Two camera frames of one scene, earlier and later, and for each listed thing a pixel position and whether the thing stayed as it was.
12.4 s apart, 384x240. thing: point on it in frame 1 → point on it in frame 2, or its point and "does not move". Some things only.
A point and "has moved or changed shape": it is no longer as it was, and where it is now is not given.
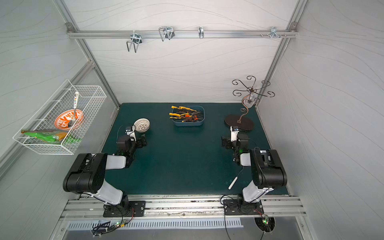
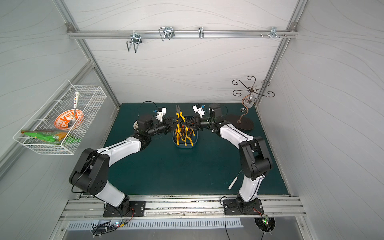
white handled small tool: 234,180 does not move
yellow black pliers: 183,108 has moved or changed shape
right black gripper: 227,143 → 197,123
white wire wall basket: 60,125 does not move
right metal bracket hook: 273,32 does not move
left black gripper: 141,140 → 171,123
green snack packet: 52,136 does not move
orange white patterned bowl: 61,121 does not move
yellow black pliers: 176,114 → 178,134
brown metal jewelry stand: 251,95 does not move
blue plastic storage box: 179,122 has moved or changed shape
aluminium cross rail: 182,34 does not move
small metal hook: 201,33 does not move
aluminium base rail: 184,208 does not move
